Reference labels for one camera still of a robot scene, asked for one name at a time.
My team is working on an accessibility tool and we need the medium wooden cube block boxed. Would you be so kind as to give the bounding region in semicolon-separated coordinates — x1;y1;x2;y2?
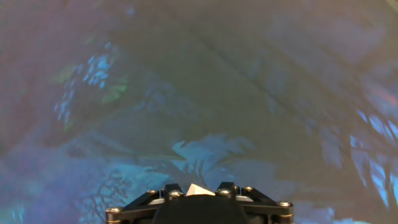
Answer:
185;183;216;197

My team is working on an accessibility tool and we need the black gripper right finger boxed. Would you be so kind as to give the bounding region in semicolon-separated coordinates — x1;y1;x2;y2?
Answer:
214;181;295;224

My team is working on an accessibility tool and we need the forest sunset print cloth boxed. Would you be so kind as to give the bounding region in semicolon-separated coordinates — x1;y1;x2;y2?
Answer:
0;0;398;224

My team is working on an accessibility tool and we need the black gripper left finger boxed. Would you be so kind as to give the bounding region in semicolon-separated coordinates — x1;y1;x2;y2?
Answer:
104;182;185;224

